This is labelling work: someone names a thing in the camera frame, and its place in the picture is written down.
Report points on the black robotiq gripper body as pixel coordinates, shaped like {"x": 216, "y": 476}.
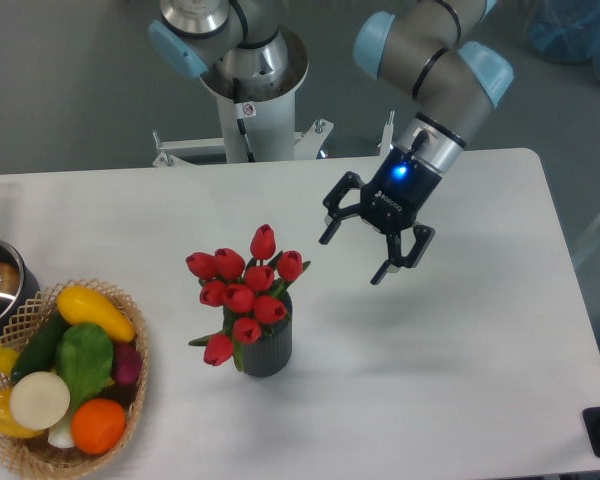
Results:
{"x": 391, "y": 200}

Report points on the red tulip bouquet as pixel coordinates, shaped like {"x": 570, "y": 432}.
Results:
{"x": 226, "y": 276}

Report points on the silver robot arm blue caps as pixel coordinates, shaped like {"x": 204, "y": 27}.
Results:
{"x": 253, "y": 65}

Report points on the dark grey ribbed vase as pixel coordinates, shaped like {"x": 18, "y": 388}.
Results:
{"x": 259, "y": 342}

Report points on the blue plastic bag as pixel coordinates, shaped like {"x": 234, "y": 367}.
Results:
{"x": 566, "y": 32}

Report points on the purple red onion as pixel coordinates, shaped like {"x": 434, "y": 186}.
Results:
{"x": 127, "y": 364}

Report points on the yellow squash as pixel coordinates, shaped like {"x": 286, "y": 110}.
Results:
{"x": 79, "y": 304}

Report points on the green lettuce leaf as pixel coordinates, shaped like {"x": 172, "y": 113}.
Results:
{"x": 84, "y": 360}

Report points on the orange fruit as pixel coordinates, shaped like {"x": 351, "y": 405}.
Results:
{"x": 98, "y": 425}

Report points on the dark green cucumber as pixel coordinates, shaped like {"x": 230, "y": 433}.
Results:
{"x": 40, "y": 352}

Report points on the white round radish slice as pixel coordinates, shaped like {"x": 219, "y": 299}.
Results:
{"x": 39, "y": 400}

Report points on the white green onion stalk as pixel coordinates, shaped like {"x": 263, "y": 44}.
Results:
{"x": 59, "y": 435}

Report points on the woven wicker basket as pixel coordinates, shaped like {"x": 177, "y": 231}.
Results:
{"x": 35, "y": 458}

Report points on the yellow bell pepper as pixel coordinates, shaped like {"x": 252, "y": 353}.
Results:
{"x": 8, "y": 425}

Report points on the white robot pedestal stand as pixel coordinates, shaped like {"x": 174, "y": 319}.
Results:
{"x": 252, "y": 132}

